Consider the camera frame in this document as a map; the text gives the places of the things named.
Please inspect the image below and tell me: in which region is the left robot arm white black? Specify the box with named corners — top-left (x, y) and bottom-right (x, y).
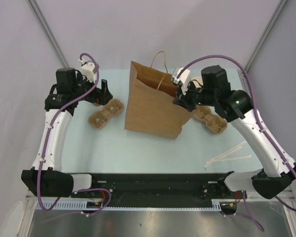
top-left (21, 65), bottom-right (112, 198)

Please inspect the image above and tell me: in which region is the white round object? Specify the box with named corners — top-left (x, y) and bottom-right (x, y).
top-left (0, 201), bottom-right (24, 237)

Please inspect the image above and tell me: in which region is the aluminium frame rail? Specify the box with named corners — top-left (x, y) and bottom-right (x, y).
top-left (25, 187), bottom-right (296, 202)

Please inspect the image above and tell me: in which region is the white slotted cable duct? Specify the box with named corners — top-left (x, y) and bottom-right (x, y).
top-left (36, 198), bottom-right (237, 212)

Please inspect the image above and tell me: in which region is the aluminium corner post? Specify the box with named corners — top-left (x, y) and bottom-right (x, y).
top-left (26, 0), bottom-right (69, 67)
top-left (245, 0), bottom-right (289, 72)

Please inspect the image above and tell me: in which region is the brown paper bag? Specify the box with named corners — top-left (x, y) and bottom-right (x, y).
top-left (124, 61), bottom-right (192, 140)

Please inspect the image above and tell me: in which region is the left aluminium corner post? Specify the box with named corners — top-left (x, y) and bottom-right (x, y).
top-left (26, 0), bottom-right (69, 67)

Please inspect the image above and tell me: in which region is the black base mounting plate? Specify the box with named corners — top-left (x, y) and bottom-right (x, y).
top-left (71, 173), bottom-right (243, 208)

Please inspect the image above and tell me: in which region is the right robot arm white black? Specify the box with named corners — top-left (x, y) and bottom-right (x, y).
top-left (172, 65), bottom-right (296, 199)

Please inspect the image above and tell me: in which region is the purple cable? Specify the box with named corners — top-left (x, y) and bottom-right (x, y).
top-left (37, 53), bottom-right (113, 222)
top-left (174, 54), bottom-right (296, 233)

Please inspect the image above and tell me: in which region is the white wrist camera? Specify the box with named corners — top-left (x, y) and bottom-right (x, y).
top-left (171, 68), bottom-right (191, 95)
top-left (78, 59), bottom-right (98, 83)

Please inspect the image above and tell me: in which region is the brown pulp cup carrier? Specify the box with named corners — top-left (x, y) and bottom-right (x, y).
top-left (192, 106), bottom-right (227, 135)
top-left (88, 99), bottom-right (124, 129)

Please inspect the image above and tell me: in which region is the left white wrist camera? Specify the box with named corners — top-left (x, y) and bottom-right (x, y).
top-left (78, 59), bottom-right (98, 83)

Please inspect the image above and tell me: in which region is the right aluminium corner post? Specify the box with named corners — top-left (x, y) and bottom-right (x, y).
top-left (245, 0), bottom-right (289, 72)

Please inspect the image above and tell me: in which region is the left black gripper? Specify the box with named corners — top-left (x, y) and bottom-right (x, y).
top-left (72, 73), bottom-right (112, 106)

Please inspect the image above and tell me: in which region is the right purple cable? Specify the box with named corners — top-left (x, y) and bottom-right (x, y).
top-left (174, 54), bottom-right (296, 233)

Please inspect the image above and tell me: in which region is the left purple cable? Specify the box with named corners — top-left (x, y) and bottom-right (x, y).
top-left (37, 53), bottom-right (113, 222)

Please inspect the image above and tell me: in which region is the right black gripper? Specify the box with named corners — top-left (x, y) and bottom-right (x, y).
top-left (173, 78), bottom-right (217, 112)

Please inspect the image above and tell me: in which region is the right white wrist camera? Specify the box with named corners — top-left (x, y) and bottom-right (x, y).
top-left (171, 68), bottom-right (191, 95)

